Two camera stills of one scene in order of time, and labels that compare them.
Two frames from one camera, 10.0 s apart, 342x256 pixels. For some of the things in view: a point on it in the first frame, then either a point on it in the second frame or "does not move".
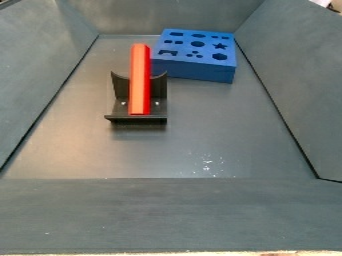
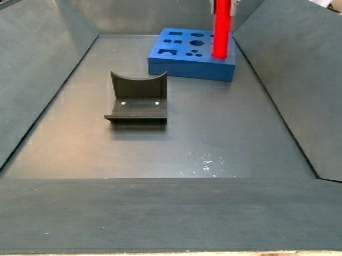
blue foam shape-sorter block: x=194 y=54 does not move
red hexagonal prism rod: x=141 y=80 to x=221 y=29
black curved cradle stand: x=121 y=116 does not move
